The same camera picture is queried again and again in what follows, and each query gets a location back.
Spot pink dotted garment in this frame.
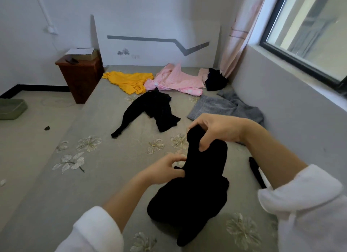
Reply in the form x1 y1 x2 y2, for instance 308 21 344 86
143 63 210 97

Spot person's right forearm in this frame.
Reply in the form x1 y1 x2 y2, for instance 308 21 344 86
238 118 309 190

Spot small black crumpled garment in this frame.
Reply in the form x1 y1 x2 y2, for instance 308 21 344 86
205 68 229 92

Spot white sleeve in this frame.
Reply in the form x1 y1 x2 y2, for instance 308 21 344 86
54 206 125 252
257 164 347 252

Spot green plastic tray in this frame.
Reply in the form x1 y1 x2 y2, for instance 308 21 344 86
0 98 28 121

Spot black sock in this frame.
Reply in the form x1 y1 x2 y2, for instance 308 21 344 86
249 156 268 189

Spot white left sleeve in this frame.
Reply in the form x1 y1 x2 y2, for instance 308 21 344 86
54 206 125 252

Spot pink curtain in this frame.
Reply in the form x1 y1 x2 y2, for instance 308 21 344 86
219 0 270 79

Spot white paper sheets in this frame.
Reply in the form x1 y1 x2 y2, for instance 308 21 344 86
65 47 95 56

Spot person's left hand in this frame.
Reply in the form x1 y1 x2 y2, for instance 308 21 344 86
138 153 188 186

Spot beige box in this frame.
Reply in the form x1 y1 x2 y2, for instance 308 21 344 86
79 50 98 61

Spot white right sleeve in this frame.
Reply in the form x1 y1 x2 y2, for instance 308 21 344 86
257 164 347 252

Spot person's right hand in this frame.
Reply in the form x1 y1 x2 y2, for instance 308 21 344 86
187 113 249 152

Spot black framed window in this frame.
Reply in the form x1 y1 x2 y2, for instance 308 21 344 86
259 0 347 92

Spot person's left forearm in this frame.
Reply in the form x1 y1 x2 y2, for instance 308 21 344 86
102 174 153 234

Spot white wall conduit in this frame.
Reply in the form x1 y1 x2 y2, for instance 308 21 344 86
33 0 59 36

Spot brown wooden nightstand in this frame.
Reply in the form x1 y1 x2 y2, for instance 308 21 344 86
55 53 105 104

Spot yellow garment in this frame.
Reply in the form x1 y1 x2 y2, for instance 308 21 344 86
102 71 154 95

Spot grey knit garment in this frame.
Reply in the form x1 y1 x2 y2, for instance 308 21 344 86
187 89 265 127

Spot white headboard with grey stripe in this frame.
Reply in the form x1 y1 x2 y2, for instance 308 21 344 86
90 14 221 68

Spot black tights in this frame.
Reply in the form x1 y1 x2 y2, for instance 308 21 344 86
111 87 181 138

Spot bed with floral grey sheet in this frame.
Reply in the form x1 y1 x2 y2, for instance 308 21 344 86
0 65 280 252

